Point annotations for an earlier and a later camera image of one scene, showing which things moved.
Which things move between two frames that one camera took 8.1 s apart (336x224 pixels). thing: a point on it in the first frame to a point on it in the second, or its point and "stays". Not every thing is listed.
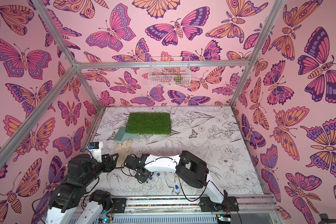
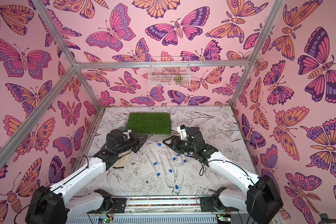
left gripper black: x=108 y=162 to x=137 y=141
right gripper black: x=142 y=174 to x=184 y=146
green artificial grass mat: x=148 y=123 stays
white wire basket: x=169 y=72 stays
